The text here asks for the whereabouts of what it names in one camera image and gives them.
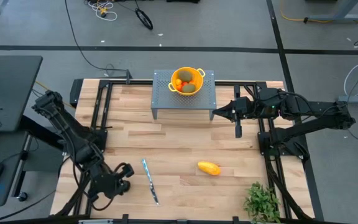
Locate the yellow plastic colander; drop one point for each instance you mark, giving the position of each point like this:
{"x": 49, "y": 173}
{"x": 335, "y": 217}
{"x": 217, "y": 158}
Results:
{"x": 174, "y": 73}

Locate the green potted plant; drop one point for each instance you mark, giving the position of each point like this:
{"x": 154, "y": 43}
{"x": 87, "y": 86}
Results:
{"x": 261, "y": 203}

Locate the black aluminium rig frame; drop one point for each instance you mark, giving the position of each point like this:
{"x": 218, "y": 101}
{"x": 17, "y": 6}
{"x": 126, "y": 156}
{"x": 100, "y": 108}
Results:
{"x": 222, "y": 83}

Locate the grey desk foot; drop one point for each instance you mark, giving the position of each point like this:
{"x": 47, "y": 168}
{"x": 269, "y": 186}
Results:
{"x": 357, "y": 99}

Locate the brown-green kiwi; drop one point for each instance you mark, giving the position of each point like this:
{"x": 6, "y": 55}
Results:
{"x": 189, "y": 88}
{"x": 185, "y": 76}

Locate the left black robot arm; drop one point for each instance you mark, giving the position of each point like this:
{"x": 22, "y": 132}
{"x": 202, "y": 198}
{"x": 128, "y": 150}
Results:
{"x": 70, "y": 133}

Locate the grey perforated metal shelf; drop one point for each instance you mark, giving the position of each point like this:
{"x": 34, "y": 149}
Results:
{"x": 163, "y": 102}

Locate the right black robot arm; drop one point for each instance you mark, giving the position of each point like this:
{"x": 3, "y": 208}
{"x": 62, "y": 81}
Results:
{"x": 315, "y": 109}

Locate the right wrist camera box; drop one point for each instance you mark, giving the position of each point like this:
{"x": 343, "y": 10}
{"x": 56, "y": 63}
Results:
{"x": 247, "y": 107}

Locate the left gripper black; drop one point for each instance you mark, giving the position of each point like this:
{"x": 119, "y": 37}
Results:
{"x": 104, "y": 186}

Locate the grey desk leg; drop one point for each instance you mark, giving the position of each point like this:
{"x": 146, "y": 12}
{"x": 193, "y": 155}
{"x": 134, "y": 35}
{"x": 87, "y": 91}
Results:
{"x": 340, "y": 18}

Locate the silver kitchen knife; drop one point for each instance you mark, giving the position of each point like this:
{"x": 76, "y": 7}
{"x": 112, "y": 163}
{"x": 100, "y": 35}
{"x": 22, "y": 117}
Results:
{"x": 150, "y": 182}

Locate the black caster wheel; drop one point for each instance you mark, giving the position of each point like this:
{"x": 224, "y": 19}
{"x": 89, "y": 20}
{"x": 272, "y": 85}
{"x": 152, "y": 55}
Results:
{"x": 22, "y": 196}

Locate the black office desk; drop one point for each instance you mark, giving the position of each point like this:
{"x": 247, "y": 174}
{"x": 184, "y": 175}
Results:
{"x": 8, "y": 93}

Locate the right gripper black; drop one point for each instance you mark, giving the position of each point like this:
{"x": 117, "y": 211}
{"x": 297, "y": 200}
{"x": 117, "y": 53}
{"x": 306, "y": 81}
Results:
{"x": 237, "y": 130}

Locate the yellow mango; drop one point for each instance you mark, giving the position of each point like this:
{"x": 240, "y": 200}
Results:
{"x": 209, "y": 168}

